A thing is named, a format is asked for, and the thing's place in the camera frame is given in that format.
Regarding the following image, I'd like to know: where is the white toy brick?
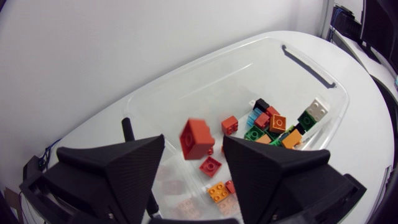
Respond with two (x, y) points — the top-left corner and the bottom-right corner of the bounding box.
(305, 96), (330, 122)

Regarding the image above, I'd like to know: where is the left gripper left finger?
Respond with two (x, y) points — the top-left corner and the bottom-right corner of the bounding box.
(42, 134), (165, 224)

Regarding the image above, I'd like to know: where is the dark screen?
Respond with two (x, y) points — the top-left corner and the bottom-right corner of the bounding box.
(360, 0), (398, 74)

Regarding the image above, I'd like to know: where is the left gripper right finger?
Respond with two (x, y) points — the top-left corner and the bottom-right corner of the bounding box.
(222, 135), (356, 224)

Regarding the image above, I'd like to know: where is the dark green toy brick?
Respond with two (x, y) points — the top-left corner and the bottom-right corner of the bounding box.
(243, 124), (265, 141)
(297, 110), (318, 132)
(264, 129), (282, 141)

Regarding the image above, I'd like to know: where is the light blue toy brick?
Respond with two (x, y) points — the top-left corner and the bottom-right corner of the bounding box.
(246, 107), (264, 128)

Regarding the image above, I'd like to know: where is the orange toy brick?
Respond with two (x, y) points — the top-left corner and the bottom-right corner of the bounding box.
(269, 114), (287, 134)
(206, 181), (231, 203)
(281, 128), (303, 149)
(255, 133), (272, 144)

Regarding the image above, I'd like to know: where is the clear plastic container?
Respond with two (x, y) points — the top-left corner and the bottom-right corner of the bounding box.
(121, 36), (351, 224)

